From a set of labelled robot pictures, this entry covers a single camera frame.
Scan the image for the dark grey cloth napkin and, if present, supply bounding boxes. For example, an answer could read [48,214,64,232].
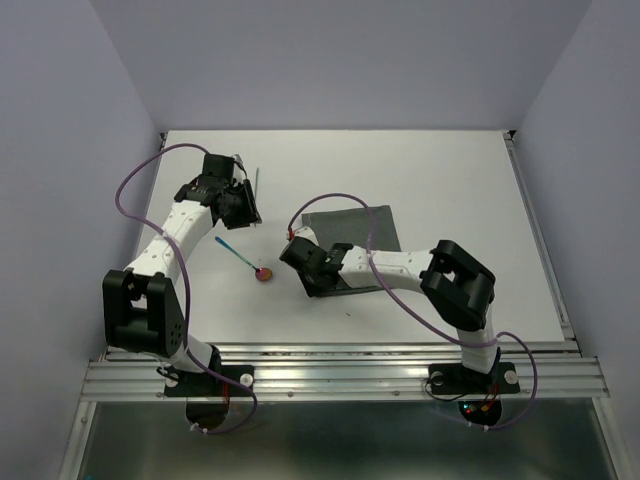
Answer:
[296,205,401,297]

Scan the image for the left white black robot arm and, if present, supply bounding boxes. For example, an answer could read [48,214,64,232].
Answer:
[102,152,261,394]

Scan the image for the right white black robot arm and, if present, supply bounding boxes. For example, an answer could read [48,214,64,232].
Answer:
[279,235,500,390]

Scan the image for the silver metal fork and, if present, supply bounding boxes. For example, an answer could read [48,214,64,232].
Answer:
[253,167,262,228]

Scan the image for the iridescent rainbow spoon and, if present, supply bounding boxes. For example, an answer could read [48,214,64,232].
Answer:
[215,236,273,283]

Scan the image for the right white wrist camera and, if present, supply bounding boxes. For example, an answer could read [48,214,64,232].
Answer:
[290,226,318,245]

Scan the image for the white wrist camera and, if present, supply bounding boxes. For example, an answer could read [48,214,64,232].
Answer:
[232,154,248,177]
[290,226,318,245]

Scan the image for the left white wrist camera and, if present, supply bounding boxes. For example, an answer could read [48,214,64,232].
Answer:
[232,154,248,177]

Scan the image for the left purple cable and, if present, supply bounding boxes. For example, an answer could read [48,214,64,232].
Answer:
[114,143,259,436]

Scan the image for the purple cable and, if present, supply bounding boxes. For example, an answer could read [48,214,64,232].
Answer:
[285,193,539,434]
[114,143,259,436]

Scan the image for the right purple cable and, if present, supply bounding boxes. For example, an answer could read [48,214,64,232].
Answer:
[285,193,539,434]

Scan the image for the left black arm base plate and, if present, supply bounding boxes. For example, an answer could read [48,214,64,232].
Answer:
[162,364,255,398]

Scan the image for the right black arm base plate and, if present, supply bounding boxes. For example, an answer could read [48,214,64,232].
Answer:
[426,362,521,396]

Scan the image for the aluminium right side rail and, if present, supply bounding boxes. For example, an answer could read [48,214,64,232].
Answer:
[503,130,581,351]

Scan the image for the aluminium front rail frame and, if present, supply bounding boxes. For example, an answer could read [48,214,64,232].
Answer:
[60,334,635,479]

